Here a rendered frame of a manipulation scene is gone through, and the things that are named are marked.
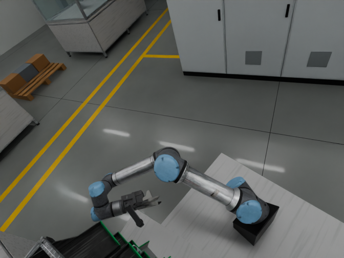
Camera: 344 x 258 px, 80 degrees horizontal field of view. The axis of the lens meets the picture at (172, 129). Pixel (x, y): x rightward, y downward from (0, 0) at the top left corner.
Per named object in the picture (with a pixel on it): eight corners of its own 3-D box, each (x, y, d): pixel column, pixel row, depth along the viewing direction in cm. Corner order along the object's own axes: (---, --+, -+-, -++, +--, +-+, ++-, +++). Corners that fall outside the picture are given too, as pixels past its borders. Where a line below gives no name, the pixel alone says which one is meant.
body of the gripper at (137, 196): (142, 189, 107) (119, 195, 106) (145, 206, 103) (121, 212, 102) (144, 192, 114) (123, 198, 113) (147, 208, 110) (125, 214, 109)
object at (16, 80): (46, 66, 551) (35, 52, 521) (66, 68, 517) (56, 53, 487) (10, 97, 488) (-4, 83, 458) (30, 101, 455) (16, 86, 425)
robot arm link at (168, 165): (259, 193, 104) (164, 143, 103) (270, 211, 90) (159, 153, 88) (246, 211, 107) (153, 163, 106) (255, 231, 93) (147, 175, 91)
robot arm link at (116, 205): (112, 215, 102) (117, 217, 109) (122, 213, 102) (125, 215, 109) (111, 200, 105) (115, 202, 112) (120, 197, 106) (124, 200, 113)
